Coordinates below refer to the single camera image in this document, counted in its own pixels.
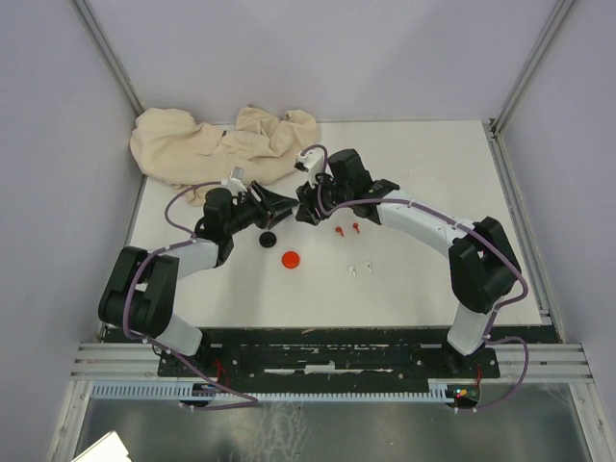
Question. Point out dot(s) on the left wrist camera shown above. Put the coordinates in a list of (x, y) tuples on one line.
[(234, 183)]

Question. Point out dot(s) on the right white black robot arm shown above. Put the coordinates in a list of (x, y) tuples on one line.
[(483, 267)]

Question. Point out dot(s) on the beige crumpled cloth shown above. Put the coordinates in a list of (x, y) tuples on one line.
[(170, 146)]

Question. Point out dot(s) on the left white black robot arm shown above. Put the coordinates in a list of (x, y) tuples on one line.
[(139, 295)]

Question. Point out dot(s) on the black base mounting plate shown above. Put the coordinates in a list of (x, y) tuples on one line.
[(324, 360)]

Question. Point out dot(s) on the white paper sheet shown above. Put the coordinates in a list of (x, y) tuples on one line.
[(108, 448)]

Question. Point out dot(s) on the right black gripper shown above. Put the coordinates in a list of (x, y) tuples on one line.
[(307, 214)]

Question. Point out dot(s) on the aluminium frame post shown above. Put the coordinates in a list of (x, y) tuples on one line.
[(94, 29), (550, 32)]

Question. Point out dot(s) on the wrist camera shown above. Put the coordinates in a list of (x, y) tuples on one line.
[(234, 183), (311, 162)]

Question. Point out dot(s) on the left aluminium frame post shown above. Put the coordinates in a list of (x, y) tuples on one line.
[(94, 29)]

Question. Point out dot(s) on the red earbud charging case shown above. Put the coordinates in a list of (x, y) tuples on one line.
[(290, 260)]

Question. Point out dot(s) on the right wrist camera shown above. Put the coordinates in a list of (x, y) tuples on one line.
[(311, 162)]

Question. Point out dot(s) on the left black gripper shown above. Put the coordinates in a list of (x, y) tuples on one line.
[(269, 199)]

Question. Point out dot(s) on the right aluminium frame post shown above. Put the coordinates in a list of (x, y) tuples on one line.
[(550, 32)]

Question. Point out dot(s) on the black earbud charging case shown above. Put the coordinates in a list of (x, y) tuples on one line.
[(267, 239)]

